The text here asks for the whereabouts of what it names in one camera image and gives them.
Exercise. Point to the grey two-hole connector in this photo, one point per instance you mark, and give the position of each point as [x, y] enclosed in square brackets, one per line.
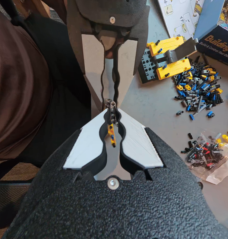
[180, 112]

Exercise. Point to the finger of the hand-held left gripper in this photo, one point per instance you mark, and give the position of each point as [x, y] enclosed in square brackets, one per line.
[128, 61]
[91, 61]

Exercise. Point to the blue pin connector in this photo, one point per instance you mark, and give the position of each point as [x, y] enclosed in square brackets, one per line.
[191, 117]

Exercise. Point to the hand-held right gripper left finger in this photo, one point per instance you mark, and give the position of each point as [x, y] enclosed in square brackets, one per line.
[84, 149]

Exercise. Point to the clear bag of black parts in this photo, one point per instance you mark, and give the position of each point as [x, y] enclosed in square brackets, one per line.
[205, 155]

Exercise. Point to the blue kit box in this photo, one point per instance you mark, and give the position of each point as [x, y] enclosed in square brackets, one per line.
[215, 43]

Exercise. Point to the person's black trousers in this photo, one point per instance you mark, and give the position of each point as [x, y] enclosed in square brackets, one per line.
[56, 84]

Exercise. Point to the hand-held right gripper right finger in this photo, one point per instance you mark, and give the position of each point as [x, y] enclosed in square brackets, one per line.
[138, 145]

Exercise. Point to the grey desk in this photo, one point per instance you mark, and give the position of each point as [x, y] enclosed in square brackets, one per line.
[153, 104]

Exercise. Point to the pile of small connector pieces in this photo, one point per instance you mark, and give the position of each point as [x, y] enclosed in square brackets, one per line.
[198, 87]

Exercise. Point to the black yellow beam piece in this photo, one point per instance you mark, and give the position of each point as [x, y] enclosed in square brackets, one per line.
[112, 112]

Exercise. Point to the instruction booklet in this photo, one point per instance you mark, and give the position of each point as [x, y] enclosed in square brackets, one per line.
[177, 15]

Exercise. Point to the black battery box yellow assembly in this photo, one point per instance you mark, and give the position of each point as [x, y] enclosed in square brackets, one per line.
[172, 67]

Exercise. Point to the scattered black connector pieces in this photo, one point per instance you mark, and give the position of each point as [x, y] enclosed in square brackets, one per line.
[190, 136]

